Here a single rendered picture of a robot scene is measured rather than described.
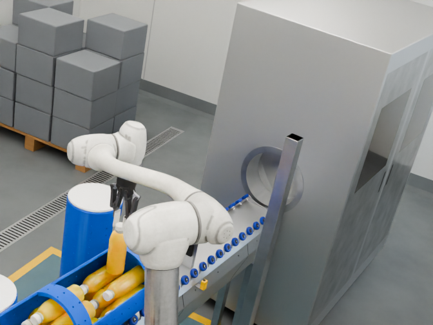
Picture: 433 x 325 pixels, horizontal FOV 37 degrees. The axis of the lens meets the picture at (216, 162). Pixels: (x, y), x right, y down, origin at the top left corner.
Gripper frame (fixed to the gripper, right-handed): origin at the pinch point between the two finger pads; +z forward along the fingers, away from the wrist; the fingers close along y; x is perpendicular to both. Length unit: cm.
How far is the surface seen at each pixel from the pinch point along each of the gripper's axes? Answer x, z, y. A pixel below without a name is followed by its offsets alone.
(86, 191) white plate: -54, 35, 63
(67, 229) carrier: -40, 52, 61
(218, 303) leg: -121, 115, 5
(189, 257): -53, 41, -4
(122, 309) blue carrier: 12.5, 27.5, -15.2
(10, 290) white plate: 26, 36, 29
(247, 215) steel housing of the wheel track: -118, 46, -1
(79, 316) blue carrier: 32.6, 21.0, -11.4
